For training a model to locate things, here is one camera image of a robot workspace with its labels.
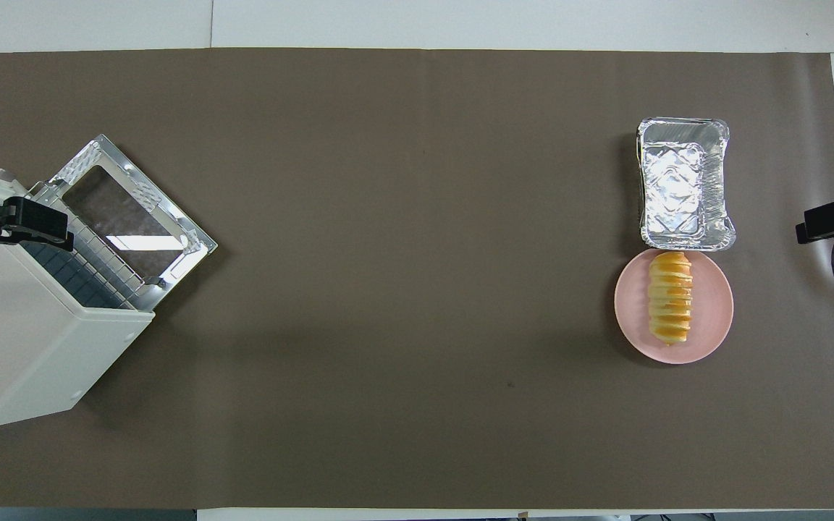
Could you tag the aluminium foil tray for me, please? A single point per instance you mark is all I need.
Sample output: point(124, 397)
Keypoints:
point(681, 188)

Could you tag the yellow twisted bread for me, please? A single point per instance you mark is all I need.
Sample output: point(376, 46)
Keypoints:
point(670, 304)

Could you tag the cream white toaster oven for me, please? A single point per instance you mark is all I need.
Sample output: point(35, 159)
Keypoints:
point(19, 340)

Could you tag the pink round plate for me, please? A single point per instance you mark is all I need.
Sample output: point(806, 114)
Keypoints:
point(714, 304)

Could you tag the brown table mat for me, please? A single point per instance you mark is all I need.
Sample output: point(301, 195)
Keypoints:
point(417, 325)

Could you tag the glass oven door metal frame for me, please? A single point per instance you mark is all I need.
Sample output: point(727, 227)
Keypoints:
point(192, 242)

